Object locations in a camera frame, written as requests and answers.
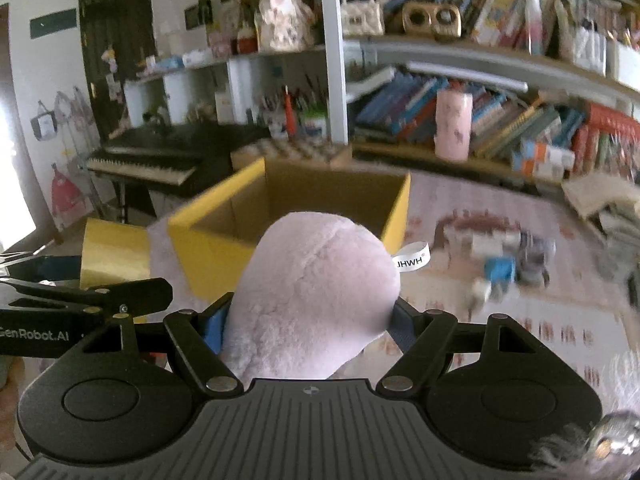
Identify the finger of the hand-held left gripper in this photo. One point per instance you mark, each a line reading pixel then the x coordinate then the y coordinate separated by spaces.
pixel 130 296
pixel 45 266

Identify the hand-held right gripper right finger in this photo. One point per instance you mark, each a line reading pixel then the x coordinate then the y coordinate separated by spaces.
pixel 402 329

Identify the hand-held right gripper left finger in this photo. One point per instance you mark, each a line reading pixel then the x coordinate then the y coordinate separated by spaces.
pixel 215 329

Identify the yellow cardboard box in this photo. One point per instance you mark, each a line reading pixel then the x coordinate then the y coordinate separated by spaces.
pixel 210 255

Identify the pink plush toy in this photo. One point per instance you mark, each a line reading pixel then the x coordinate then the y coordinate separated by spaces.
pixel 320 300

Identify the small blue box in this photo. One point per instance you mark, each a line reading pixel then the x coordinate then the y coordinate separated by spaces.
pixel 500 270

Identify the white charger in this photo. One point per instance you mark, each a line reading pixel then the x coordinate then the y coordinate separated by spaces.
pixel 487 244

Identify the pink cartoon desk mat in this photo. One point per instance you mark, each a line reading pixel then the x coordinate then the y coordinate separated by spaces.
pixel 525 330

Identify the black piano keyboard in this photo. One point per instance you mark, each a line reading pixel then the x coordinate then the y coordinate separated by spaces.
pixel 145 160

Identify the orange white box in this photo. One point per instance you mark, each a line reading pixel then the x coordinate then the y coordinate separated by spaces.
pixel 552 156
pixel 537 170

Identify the pink patterned cylinder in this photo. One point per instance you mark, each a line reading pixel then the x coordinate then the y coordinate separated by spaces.
pixel 453 125

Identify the row of leaning books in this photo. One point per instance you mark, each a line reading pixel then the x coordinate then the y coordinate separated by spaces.
pixel 400 102

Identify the black door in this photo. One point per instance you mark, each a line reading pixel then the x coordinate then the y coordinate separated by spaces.
pixel 112 45

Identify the pen holder with pens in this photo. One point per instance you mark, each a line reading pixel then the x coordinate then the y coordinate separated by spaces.
pixel 305 115

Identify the pile of notebooks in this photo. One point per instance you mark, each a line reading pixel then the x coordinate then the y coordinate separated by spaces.
pixel 600 195

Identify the white light bar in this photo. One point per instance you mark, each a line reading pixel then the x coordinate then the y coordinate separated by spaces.
pixel 465 76

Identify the white bookshelf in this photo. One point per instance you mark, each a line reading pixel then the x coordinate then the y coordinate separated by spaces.
pixel 332 60

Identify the gold speaker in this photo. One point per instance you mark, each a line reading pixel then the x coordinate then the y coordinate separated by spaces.
pixel 431 21

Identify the wrapped plush doll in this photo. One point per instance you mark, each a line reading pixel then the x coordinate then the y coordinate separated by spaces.
pixel 285 20

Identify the beige handbag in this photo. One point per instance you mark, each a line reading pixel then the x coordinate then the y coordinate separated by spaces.
pixel 361 12

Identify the row of upright books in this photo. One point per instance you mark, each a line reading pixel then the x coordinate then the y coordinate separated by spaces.
pixel 520 10

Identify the wall drawings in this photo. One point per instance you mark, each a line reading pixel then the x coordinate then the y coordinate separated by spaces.
pixel 60 160

